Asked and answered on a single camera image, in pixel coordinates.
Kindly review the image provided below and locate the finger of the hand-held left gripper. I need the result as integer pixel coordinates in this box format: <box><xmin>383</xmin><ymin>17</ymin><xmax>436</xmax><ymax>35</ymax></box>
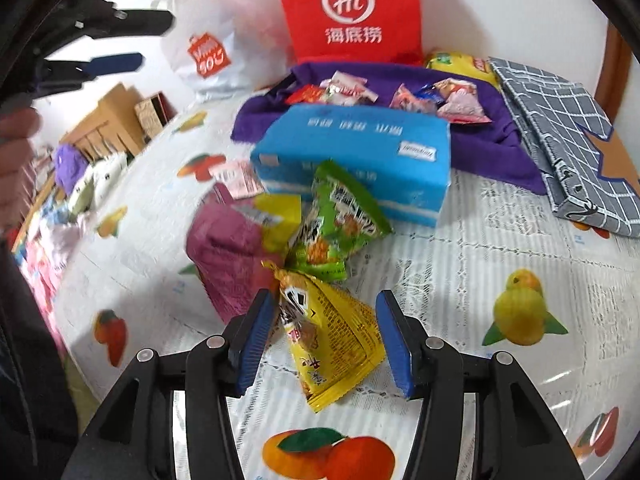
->
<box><xmin>75</xmin><ymin>7</ymin><xmax>176</xmax><ymax>43</ymax></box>
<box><xmin>42</xmin><ymin>51</ymin><xmax>146</xmax><ymax>89</ymax></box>

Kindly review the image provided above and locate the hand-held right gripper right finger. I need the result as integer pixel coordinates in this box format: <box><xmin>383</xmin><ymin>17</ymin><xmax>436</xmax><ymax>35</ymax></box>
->
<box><xmin>375</xmin><ymin>289</ymin><xmax>586</xmax><ymax>480</ymax></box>

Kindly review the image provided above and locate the white plastic bag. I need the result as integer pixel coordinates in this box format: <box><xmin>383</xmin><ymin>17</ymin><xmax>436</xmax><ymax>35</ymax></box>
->
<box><xmin>150</xmin><ymin>0</ymin><xmax>296</xmax><ymax>103</ymax></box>

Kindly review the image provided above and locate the purple cloth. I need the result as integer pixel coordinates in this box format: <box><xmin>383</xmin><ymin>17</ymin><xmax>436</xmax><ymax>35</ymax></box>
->
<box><xmin>231</xmin><ymin>61</ymin><xmax>547</xmax><ymax>195</ymax></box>

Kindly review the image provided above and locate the purple plush toy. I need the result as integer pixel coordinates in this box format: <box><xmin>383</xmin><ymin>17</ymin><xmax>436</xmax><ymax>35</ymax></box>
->
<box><xmin>52</xmin><ymin>144</ymin><xmax>88</xmax><ymax>196</ymax></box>

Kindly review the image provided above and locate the small blue snack packet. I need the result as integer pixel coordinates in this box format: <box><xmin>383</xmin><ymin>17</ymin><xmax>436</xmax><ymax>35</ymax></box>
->
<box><xmin>415</xmin><ymin>81</ymin><xmax>443</xmax><ymax>106</ymax></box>

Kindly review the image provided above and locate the person's left hand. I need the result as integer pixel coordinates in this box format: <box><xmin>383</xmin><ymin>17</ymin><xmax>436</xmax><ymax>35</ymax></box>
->
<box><xmin>0</xmin><ymin>107</ymin><xmax>43</xmax><ymax>241</ymax></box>

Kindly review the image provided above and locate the red tote bag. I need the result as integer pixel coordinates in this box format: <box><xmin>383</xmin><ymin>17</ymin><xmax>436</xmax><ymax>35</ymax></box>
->
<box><xmin>270</xmin><ymin>0</ymin><xmax>425</xmax><ymax>67</ymax></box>

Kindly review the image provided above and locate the yellow black-print snack packet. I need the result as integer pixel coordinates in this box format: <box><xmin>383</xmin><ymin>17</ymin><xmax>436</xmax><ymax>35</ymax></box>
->
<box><xmin>261</xmin><ymin>260</ymin><xmax>387</xmax><ymax>413</ymax></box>

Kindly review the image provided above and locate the person's dark clothing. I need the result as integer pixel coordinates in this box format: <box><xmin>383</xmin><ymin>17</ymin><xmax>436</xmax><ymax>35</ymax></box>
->
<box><xmin>0</xmin><ymin>240</ymin><xmax>81</xmax><ymax>480</ymax></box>

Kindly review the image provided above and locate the large yellow snack bag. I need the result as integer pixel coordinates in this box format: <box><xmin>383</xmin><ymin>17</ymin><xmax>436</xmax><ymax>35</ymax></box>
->
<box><xmin>425</xmin><ymin>50</ymin><xmax>501</xmax><ymax>86</ymax></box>

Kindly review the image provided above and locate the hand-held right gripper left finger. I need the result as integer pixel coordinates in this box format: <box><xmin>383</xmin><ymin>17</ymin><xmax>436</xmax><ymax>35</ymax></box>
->
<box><xmin>60</xmin><ymin>287</ymin><xmax>278</xmax><ymax>480</ymax></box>

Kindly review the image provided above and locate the blue tissue box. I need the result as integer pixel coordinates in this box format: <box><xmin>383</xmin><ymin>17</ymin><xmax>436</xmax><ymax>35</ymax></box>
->
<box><xmin>250</xmin><ymin>104</ymin><xmax>453</xmax><ymax>228</ymax></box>

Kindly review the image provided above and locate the pink purple snack packet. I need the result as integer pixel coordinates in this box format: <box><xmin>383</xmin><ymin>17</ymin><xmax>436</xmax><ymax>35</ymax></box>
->
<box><xmin>390</xmin><ymin>84</ymin><xmax>426</xmax><ymax>111</ymax></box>

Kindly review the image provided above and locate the fruit-print tablecloth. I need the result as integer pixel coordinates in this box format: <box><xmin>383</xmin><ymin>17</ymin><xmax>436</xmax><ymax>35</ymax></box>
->
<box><xmin>50</xmin><ymin>95</ymin><xmax>640</xmax><ymax>480</ymax></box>

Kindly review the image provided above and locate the magenta snack bag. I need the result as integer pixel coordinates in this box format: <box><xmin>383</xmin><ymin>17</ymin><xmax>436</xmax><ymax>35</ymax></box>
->
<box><xmin>185</xmin><ymin>182</ymin><xmax>281</xmax><ymax>326</ymax></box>

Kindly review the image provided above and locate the pink cat snack packet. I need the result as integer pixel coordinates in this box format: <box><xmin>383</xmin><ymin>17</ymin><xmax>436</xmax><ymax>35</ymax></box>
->
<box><xmin>437</xmin><ymin>79</ymin><xmax>492</xmax><ymax>125</ymax></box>

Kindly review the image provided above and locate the grey checked fabric bag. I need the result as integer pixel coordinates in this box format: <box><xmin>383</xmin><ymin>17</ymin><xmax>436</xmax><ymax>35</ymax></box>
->
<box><xmin>487</xmin><ymin>56</ymin><xmax>640</xmax><ymax>238</ymax></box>

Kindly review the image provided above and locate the green snack packet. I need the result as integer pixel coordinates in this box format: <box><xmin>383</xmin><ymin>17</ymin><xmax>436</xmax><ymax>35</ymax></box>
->
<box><xmin>287</xmin><ymin>159</ymin><xmax>393</xmax><ymax>283</ymax></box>

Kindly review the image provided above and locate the cardboard box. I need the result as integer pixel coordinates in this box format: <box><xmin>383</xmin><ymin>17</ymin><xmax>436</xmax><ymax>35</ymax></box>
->
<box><xmin>60</xmin><ymin>82</ymin><xmax>151</xmax><ymax>161</ymax></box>

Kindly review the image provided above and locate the brown patterned box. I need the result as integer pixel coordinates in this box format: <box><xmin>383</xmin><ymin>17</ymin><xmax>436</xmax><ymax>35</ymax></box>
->
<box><xmin>134</xmin><ymin>92</ymin><xmax>178</xmax><ymax>138</ymax></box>

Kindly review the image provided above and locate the plain yellow snack packet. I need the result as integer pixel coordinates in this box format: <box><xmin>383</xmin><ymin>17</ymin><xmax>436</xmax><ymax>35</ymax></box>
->
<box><xmin>252</xmin><ymin>193</ymin><xmax>304</xmax><ymax>256</ymax></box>

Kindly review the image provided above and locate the white red snack packet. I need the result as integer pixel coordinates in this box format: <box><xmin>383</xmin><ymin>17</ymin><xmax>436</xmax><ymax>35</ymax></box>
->
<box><xmin>320</xmin><ymin>71</ymin><xmax>378</xmax><ymax>107</ymax></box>

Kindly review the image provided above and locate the pink cloth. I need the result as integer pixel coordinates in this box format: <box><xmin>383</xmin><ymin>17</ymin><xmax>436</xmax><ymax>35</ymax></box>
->
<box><xmin>15</xmin><ymin>225</ymin><xmax>68</xmax><ymax>311</ymax></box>

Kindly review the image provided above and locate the pale pink snack packet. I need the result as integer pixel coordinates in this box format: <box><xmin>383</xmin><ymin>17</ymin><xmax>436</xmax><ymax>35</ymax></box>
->
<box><xmin>212</xmin><ymin>160</ymin><xmax>266</xmax><ymax>199</ymax></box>

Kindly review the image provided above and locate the wooden door frame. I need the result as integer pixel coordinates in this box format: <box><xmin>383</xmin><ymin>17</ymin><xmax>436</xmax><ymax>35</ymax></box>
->
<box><xmin>595</xmin><ymin>22</ymin><xmax>633</xmax><ymax>111</ymax></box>

